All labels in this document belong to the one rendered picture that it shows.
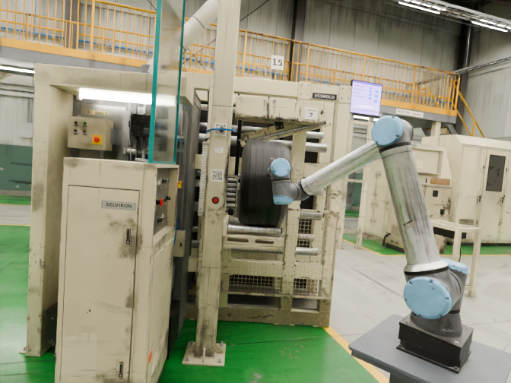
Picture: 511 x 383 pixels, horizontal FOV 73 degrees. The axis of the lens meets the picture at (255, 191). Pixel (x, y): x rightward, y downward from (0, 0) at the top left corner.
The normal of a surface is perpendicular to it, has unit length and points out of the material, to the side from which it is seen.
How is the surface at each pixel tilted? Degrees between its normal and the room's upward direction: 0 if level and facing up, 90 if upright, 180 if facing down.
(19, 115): 90
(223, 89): 90
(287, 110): 90
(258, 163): 64
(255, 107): 90
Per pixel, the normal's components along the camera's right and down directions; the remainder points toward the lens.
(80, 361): 0.07, 0.10
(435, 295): -0.63, 0.11
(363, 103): 0.30, 0.09
